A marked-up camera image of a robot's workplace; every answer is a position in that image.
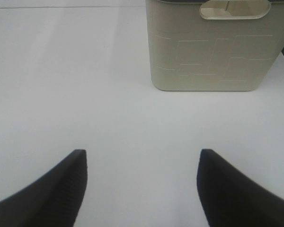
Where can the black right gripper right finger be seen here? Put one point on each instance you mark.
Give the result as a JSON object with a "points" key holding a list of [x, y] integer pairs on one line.
{"points": [[231, 199]]}

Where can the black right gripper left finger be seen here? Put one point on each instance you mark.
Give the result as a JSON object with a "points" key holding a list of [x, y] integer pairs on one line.
{"points": [[53, 200]]}

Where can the beige plastic storage bin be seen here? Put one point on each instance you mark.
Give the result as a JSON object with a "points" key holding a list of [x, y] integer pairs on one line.
{"points": [[213, 45]]}

